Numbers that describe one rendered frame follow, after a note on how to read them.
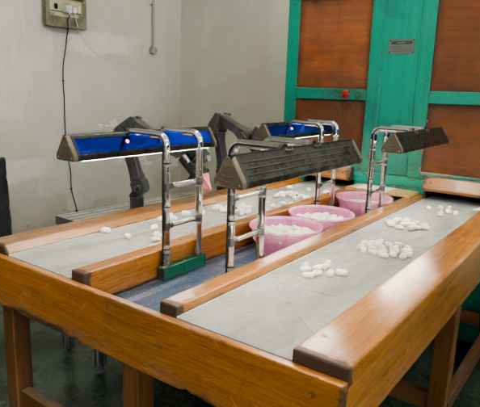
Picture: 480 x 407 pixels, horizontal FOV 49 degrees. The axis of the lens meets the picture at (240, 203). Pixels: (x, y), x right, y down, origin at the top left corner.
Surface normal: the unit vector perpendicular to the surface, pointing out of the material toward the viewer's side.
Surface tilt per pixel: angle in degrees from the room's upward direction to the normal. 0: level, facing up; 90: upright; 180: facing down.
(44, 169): 90
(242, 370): 90
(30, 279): 90
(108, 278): 90
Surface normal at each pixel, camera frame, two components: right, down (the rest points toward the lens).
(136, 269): 0.81, 0.15
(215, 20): -0.64, 0.13
